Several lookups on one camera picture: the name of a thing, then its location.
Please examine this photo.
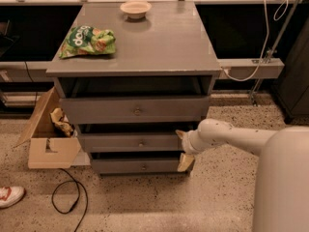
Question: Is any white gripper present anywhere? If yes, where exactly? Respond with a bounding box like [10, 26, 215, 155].
[176, 130, 203, 172]

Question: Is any grey drawer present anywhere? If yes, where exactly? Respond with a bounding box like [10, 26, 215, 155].
[60, 97, 209, 125]
[91, 158, 180, 175]
[78, 132, 183, 153]

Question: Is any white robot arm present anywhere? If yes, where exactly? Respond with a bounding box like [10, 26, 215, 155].
[176, 119, 309, 232]

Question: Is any grey bottom drawer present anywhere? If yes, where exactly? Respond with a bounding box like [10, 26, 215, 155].
[91, 158, 180, 175]

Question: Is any grey top drawer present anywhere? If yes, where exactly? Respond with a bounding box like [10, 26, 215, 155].
[60, 97, 209, 125]

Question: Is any grey drawer cabinet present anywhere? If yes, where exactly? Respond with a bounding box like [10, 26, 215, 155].
[47, 2, 220, 161]

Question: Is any open cardboard box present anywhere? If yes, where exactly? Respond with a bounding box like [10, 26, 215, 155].
[16, 88, 81, 169]

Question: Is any dark cabinet at right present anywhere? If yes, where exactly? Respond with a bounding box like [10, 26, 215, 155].
[272, 18, 309, 124]

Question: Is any crumpled brown paper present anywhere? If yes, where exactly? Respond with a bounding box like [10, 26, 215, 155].
[50, 107, 74, 137]

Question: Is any metal stand pole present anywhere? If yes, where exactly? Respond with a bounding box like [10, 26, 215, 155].
[247, 0, 300, 79]

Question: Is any beige bowl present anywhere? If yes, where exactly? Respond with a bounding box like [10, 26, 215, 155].
[120, 1, 152, 19]

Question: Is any green chip bag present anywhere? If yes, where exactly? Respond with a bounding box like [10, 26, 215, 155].
[59, 25, 116, 59]

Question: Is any white red sneaker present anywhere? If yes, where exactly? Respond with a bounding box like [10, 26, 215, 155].
[0, 187, 25, 209]

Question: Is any grey wall rail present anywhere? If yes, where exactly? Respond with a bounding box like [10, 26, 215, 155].
[0, 58, 284, 82]

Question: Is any black floor cable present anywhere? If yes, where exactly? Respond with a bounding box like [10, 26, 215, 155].
[51, 168, 89, 232]

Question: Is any white hanging cable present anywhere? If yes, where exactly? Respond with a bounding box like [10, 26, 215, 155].
[221, 0, 290, 83]

